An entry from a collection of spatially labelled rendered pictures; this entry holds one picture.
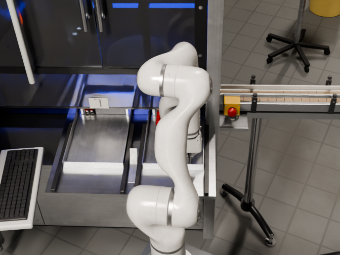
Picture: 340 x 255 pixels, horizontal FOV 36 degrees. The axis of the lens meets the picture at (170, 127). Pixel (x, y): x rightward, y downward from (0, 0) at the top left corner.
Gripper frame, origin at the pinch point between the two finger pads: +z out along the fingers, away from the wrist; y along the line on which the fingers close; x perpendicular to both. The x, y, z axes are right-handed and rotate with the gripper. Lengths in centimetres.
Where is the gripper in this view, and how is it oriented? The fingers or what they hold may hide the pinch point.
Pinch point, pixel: (189, 158)
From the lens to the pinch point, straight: 218.0
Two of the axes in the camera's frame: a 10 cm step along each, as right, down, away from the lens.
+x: -0.5, 6.9, -7.2
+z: 0.3, 7.2, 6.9
